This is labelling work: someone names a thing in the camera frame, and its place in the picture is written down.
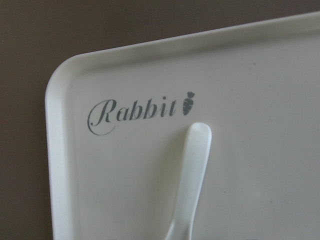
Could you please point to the white ceramic spoon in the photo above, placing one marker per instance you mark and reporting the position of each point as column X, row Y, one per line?
column 196, row 151

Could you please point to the cream rectangular tray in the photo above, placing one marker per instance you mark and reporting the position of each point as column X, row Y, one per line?
column 116, row 123

